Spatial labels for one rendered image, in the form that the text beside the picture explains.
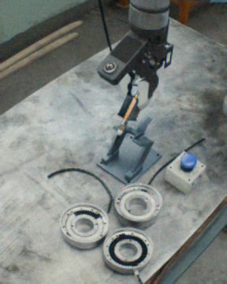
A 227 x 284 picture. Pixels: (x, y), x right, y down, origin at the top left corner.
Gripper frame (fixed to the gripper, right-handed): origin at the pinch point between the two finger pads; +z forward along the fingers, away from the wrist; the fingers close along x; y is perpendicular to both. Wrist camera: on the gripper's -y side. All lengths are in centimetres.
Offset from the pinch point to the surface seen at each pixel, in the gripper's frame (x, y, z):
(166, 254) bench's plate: -23.3, -14.1, 19.7
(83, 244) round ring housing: -9.2, -25.4, 16.5
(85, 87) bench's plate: 25.8, 13.3, 19.6
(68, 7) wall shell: 147, 125, 87
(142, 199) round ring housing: -10.4, -7.3, 17.3
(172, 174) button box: -11.5, 2.2, 16.2
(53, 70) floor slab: 113, 80, 100
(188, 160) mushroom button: -13.4, 5.1, 12.2
